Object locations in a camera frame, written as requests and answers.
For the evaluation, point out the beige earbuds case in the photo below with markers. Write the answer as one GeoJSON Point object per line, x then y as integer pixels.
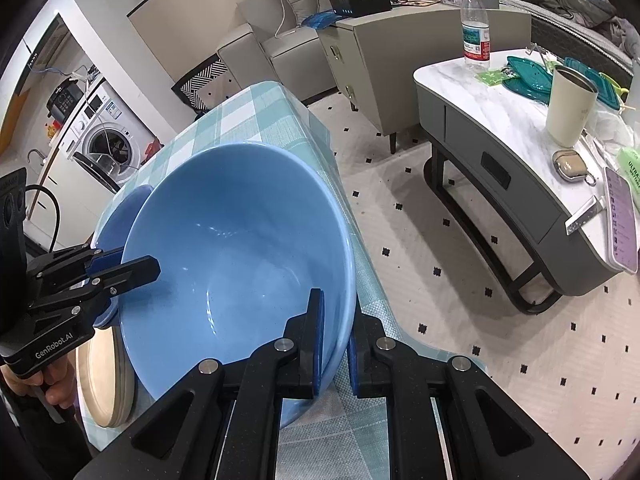
{"type": "Point", "coordinates": [572, 166]}

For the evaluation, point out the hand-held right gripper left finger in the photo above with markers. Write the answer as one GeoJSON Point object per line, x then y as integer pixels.
{"type": "Point", "coordinates": [315, 350]}

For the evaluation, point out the black pressure cooker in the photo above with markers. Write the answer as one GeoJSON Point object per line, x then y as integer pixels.
{"type": "Point", "coordinates": [65, 102]}

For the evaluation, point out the blue flat packet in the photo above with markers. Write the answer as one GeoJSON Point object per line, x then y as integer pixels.
{"type": "Point", "coordinates": [320, 20]}

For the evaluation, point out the grey side cabinet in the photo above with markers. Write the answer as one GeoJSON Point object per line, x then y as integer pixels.
{"type": "Point", "coordinates": [400, 60]}

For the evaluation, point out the grey sofa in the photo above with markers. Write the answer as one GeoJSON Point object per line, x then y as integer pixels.
{"type": "Point", "coordinates": [250, 45]}

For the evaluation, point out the dark clothing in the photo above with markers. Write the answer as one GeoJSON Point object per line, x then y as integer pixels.
{"type": "Point", "coordinates": [40, 445]}

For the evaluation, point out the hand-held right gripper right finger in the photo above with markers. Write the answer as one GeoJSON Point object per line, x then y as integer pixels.
{"type": "Point", "coordinates": [354, 365]}

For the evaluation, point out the small green packet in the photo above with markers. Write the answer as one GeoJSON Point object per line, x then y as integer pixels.
{"type": "Point", "coordinates": [491, 76]}

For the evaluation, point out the beige tumbler cup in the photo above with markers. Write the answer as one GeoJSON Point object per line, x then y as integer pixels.
{"type": "Point", "coordinates": [567, 110]}

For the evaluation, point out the patterned chair cushion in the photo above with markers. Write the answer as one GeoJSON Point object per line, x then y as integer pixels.
{"type": "Point", "coordinates": [450, 360]}

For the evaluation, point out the clear plastic water bottle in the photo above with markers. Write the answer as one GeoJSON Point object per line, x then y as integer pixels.
{"type": "Point", "coordinates": [475, 30]}

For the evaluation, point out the person's left hand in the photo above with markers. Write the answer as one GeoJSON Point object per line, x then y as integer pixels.
{"type": "Point", "coordinates": [62, 380]}

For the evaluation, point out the phone in purple case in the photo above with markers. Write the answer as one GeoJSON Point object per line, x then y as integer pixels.
{"type": "Point", "coordinates": [622, 220]}

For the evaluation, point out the white washing machine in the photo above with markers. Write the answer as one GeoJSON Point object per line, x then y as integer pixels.
{"type": "Point", "coordinates": [110, 140]}

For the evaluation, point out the white phone stand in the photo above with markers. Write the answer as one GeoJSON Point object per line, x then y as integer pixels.
{"type": "Point", "coordinates": [585, 215]}

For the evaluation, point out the blue bowl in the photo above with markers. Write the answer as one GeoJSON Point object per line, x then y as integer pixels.
{"type": "Point", "coordinates": [225, 240]}
{"type": "Point", "coordinates": [117, 220]}

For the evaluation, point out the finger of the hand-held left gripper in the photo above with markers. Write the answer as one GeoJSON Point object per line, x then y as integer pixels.
{"type": "Point", "coordinates": [135, 270]}
{"type": "Point", "coordinates": [107, 260]}

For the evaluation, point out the red and brown cardboard box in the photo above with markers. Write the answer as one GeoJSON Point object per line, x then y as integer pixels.
{"type": "Point", "coordinates": [152, 149]}

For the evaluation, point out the beige plate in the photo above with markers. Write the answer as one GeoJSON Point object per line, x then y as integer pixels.
{"type": "Point", "coordinates": [102, 380]}

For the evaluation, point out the black electronic device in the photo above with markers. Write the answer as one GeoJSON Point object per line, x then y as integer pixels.
{"type": "Point", "coordinates": [360, 2]}

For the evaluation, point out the grey marble coffee table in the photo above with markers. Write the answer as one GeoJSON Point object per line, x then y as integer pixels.
{"type": "Point", "coordinates": [500, 105]}

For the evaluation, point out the metal faucet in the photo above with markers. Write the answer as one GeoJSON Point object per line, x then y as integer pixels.
{"type": "Point", "coordinates": [37, 157]}

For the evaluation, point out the white kitchen counter cabinet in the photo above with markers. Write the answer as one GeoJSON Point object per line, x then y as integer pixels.
{"type": "Point", "coordinates": [60, 190]}

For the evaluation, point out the white plastic bag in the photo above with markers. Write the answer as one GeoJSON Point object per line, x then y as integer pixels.
{"type": "Point", "coordinates": [610, 127]}

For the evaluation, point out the teal checkered tablecloth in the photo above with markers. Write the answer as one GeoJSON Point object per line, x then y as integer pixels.
{"type": "Point", "coordinates": [260, 105]}

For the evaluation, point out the teal plastic lid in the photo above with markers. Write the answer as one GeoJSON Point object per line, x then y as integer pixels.
{"type": "Point", "coordinates": [527, 80]}
{"type": "Point", "coordinates": [607, 85]}

